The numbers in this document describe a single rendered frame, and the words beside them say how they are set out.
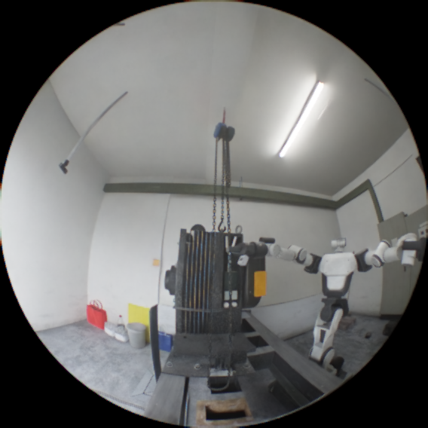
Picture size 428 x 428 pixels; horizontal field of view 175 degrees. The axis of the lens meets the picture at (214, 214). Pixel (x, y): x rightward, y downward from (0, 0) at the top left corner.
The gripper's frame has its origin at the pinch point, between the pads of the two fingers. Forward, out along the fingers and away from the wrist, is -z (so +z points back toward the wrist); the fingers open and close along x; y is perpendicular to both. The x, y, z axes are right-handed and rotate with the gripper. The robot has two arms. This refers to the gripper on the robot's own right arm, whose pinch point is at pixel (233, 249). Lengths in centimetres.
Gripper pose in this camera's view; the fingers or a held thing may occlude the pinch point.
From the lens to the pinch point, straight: 66.3
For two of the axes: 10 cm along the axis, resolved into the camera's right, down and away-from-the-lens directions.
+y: 0.0, -9.2, 3.8
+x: -3.7, 3.6, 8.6
